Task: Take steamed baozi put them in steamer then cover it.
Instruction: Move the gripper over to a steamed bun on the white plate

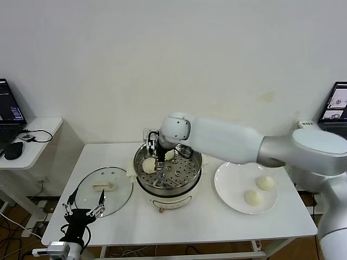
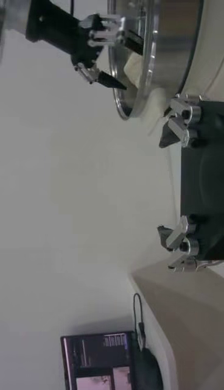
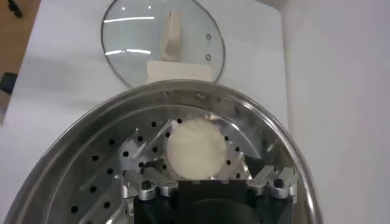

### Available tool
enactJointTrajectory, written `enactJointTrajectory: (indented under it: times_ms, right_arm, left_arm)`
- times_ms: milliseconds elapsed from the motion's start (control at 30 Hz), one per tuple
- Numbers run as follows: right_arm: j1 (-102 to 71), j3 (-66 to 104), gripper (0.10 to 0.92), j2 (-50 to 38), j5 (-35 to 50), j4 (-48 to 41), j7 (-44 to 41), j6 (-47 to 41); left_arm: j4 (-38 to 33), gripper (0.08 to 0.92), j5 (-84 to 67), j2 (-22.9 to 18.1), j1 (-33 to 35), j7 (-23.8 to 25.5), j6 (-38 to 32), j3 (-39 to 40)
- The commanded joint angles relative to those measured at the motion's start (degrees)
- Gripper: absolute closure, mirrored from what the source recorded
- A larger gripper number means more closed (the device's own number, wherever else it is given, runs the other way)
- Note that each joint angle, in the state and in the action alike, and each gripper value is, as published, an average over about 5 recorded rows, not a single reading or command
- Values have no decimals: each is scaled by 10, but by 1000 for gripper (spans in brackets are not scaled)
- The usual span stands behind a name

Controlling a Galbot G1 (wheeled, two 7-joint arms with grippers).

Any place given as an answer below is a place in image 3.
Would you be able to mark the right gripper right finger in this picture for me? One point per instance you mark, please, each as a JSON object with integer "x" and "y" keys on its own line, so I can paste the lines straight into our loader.
{"x": 262, "y": 179}

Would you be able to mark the perforated steel steamer basket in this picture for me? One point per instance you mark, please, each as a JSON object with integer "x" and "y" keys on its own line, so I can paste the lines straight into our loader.
{"x": 91, "y": 124}

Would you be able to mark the white steamed baozi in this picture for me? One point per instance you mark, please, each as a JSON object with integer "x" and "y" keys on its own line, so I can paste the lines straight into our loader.
{"x": 196, "y": 149}

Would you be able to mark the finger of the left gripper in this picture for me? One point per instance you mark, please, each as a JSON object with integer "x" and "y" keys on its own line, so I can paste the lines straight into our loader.
{"x": 14, "y": 7}

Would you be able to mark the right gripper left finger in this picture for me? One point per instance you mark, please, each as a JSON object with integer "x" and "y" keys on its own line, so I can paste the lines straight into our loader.
{"x": 158, "y": 182}

